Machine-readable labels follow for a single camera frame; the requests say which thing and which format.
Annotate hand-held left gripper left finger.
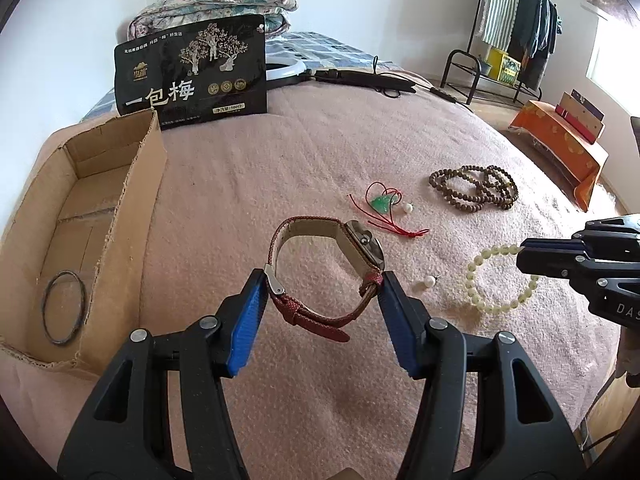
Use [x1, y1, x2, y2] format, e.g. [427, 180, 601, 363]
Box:
[56, 268, 273, 480]

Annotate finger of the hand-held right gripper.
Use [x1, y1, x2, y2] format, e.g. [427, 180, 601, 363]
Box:
[571, 215, 640, 243]
[516, 239, 601, 282]

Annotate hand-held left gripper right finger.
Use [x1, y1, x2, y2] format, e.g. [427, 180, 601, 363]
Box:
[377, 271, 589, 480]

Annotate red strap wrist watch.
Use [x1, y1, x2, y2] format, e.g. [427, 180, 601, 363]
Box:
[264, 216, 386, 344]

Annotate pale bead bracelet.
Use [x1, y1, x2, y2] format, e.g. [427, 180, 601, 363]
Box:
[464, 243, 542, 316]

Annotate cardboard box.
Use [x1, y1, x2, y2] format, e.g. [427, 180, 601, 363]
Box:
[0, 108, 168, 380]

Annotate orange cloth covered table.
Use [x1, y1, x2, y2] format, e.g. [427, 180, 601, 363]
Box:
[509, 99, 610, 213]

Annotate row of upright books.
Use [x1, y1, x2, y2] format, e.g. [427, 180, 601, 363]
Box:
[554, 89, 606, 144]

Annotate pink blanket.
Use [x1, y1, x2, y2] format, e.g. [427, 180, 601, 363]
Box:
[0, 71, 632, 480]

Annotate window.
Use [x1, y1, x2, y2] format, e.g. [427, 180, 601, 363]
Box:
[585, 9, 640, 97]

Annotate yellow box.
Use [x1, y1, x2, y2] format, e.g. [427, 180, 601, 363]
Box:
[487, 47, 521, 84]

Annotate black bangle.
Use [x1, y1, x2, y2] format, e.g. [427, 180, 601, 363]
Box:
[42, 270, 87, 346]

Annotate dark hanging clothes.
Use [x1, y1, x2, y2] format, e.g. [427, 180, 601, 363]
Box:
[512, 0, 564, 89]

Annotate black clothes rack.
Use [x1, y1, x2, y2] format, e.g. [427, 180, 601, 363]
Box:
[440, 0, 562, 106]

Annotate striped white hanging cloth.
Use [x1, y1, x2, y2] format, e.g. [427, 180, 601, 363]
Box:
[481, 0, 524, 54]

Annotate black printed snack bag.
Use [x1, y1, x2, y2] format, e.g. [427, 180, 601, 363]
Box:
[114, 14, 269, 132]

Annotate black folded tripod stick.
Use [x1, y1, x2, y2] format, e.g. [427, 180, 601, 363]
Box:
[314, 67, 417, 96]

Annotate folded floral quilt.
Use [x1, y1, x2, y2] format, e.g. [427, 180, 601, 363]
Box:
[126, 0, 299, 42]

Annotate jade pendant with red cord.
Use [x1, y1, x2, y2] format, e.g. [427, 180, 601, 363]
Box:
[348, 182, 430, 241]

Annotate brown wooden bead necklace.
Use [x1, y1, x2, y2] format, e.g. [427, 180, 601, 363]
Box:
[428, 164, 520, 215]

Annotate black cable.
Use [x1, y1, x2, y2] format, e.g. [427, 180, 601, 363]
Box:
[372, 54, 459, 106]

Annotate white ring light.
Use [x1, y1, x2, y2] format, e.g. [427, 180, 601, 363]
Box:
[265, 57, 314, 92]

